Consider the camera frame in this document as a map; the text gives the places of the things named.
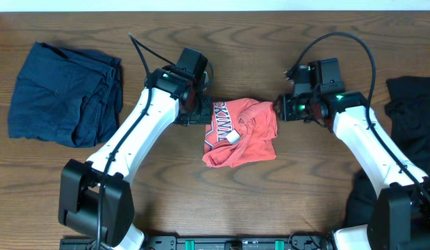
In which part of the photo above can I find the red orange t-shirt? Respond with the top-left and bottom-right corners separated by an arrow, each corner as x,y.
202,98 -> 277,168

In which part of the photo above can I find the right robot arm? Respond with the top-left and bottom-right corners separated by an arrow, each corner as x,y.
279,58 -> 430,249

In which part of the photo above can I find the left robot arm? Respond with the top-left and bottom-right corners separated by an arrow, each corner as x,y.
58,48 -> 213,249

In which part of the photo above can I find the black garment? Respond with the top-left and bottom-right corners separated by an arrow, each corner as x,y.
343,76 -> 430,228

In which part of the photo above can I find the folded navy blue garment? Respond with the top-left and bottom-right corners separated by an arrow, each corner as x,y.
8,42 -> 123,148

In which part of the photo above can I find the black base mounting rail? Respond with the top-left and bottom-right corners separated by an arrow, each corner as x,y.
59,231 -> 336,250

